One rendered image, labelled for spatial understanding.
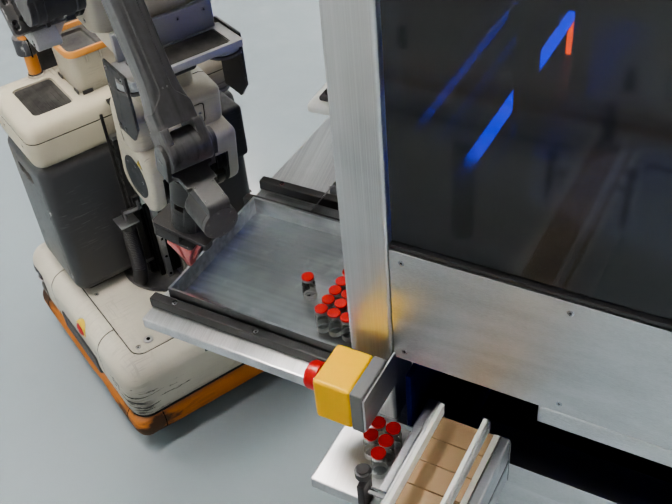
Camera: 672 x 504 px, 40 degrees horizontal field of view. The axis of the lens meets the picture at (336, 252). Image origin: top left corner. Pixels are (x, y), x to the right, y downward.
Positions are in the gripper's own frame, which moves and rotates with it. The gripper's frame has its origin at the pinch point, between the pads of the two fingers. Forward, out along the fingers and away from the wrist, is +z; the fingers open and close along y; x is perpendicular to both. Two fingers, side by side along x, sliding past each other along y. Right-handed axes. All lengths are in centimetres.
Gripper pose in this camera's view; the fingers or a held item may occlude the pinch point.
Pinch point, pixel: (191, 259)
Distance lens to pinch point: 154.8
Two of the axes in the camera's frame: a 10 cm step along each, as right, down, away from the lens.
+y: 8.8, 3.9, -2.6
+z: -0.9, 6.8, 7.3
